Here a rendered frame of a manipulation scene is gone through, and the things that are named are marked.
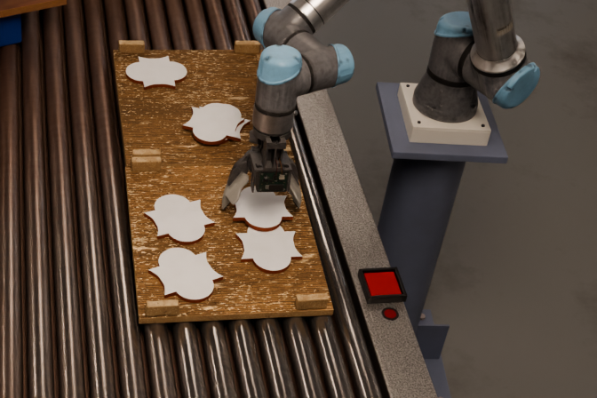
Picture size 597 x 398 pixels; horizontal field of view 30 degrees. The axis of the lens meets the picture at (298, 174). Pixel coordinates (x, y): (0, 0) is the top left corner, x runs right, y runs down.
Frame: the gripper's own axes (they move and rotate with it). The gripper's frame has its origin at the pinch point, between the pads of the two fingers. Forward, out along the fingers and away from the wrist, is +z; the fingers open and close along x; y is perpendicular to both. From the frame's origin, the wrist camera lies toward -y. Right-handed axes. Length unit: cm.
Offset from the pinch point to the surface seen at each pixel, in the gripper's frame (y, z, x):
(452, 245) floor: -93, 86, 85
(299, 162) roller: -17.3, 1.4, 11.2
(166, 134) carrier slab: -24.4, -0.9, -16.3
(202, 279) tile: 18.6, 2.3, -13.3
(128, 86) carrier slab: -41.3, -2.5, -23.4
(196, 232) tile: 6.3, 1.1, -13.1
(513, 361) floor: -45, 91, 90
